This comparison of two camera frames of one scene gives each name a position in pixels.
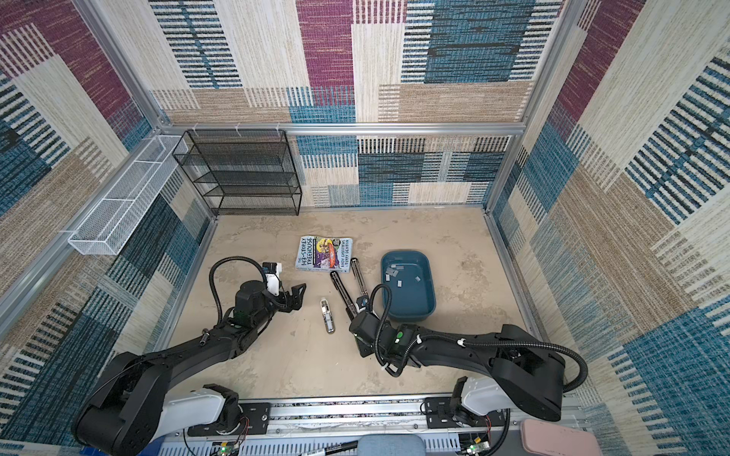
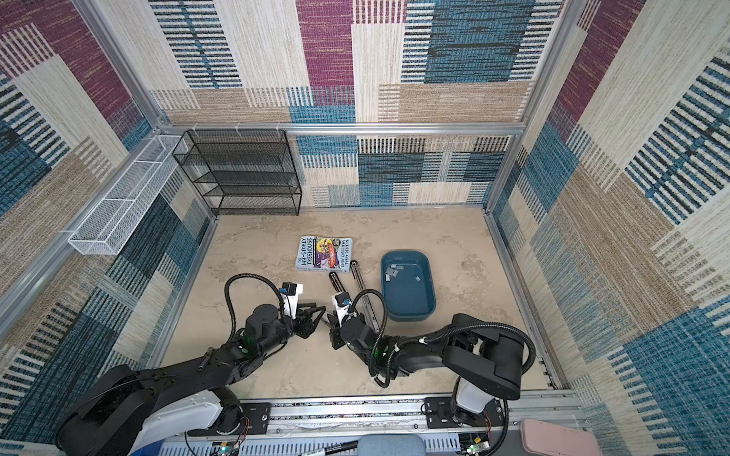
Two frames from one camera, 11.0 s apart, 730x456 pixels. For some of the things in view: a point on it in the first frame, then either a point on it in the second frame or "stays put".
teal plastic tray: (408, 275) stays put
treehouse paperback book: (325, 254) stays put
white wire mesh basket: (112, 216) stays put
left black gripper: (296, 299) -> (303, 321)
